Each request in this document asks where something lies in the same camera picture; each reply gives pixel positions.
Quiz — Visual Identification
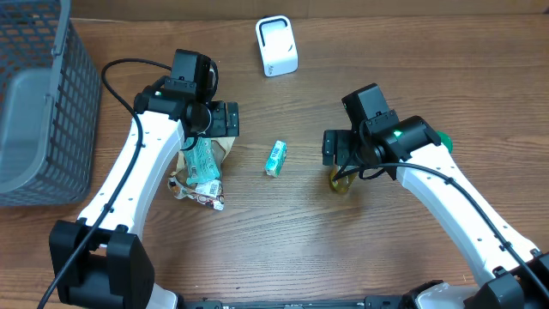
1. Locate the clear plastic bottle grey cap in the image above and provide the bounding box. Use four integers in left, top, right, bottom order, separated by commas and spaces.
329, 165, 358, 194

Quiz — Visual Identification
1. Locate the mint green wipes pack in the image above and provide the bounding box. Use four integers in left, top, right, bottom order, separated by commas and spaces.
183, 137, 220, 185

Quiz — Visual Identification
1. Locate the green Kleenex tissue pack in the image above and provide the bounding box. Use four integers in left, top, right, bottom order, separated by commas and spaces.
265, 140, 287, 177

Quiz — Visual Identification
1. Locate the brown patterned snack bag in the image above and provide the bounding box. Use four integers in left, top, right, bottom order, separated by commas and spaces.
167, 137, 235, 211

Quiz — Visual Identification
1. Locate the green lid jar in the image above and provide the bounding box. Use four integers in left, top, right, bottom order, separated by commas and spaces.
437, 130, 454, 154

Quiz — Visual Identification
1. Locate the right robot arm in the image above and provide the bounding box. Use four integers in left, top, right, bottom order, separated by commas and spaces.
322, 83, 548, 308

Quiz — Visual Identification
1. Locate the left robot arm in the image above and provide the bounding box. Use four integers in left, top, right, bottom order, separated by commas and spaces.
39, 49, 239, 308

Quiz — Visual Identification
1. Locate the white barcode scanner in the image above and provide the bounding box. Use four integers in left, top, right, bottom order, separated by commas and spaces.
255, 15, 299, 77

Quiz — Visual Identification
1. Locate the dark grey plastic basket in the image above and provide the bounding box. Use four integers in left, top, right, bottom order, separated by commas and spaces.
1, 0, 102, 207

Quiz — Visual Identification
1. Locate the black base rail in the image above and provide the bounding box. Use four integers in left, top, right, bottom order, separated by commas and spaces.
176, 295, 420, 309

